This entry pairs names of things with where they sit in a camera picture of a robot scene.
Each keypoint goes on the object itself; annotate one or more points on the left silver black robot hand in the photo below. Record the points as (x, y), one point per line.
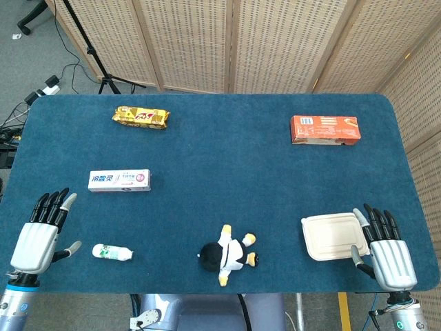
(34, 245)

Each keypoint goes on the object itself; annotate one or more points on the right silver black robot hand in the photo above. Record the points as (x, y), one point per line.
(392, 265)

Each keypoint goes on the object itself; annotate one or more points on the white toothpaste box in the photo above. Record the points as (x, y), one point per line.
(119, 181)

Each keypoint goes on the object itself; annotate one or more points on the orange cardboard box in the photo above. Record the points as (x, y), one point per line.
(325, 130)

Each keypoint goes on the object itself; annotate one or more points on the beige takeaway food container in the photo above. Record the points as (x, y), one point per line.
(330, 236)

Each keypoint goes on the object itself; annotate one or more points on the small white bottle green label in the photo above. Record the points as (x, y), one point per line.
(112, 252)

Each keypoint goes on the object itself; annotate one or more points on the metal table leg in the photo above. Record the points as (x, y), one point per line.
(300, 312)

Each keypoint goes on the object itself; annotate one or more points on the white power strip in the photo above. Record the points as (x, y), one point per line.
(49, 90)

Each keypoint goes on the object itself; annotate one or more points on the penguin plush toy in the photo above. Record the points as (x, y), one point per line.
(231, 253)

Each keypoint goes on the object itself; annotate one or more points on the yellow biscuit packet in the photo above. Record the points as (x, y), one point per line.
(141, 118)

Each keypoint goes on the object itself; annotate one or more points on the black tripod stand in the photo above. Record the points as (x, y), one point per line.
(104, 82)

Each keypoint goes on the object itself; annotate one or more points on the grey robot torso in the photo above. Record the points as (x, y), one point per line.
(203, 312)

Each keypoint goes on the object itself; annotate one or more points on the blue felt table cover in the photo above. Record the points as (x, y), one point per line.
(220, 165)

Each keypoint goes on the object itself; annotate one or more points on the black office chair base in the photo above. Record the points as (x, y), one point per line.
(31, 15)

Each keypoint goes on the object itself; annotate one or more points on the wicker folding screen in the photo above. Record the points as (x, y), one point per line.
(193, 41)

